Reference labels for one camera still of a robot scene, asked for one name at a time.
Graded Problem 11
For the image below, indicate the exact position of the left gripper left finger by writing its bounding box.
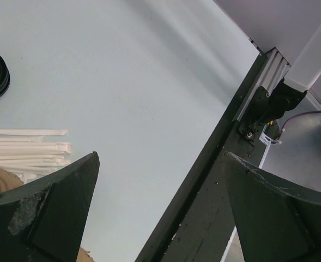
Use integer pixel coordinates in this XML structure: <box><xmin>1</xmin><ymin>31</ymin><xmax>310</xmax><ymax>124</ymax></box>
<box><xmin>0</xmin><ymin>152</ymin><xmax>100</xmax><ymax>261</ymax></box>

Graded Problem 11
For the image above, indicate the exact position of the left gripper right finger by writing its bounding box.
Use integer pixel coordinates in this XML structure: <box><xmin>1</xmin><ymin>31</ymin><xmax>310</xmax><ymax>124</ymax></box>
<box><xmin>223</xmin><ymin>152</ymin><xmax>321</xmax><ymax>261</ymax></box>

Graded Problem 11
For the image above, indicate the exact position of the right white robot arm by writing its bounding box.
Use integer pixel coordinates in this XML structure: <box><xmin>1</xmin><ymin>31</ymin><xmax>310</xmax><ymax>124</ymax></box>
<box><xmin>235</xmin><ymin>17</ymin><xmax>321</xmax><ymax>142</ymax></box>

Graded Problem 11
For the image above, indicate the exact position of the brown paper bag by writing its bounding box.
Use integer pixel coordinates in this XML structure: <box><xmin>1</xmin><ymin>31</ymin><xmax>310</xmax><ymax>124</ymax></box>
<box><xmin>76</xmin><ymin>247</ymin><xmax>94</xmax><ymax>262</ymax></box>

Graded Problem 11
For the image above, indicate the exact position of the bundle of wrapped straws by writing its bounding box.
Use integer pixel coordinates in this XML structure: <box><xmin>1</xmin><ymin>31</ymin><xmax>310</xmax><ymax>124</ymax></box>
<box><xmin>0</xmin><ymin>129</ymin><xmax>72</xmax><ymax>182</ymax></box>

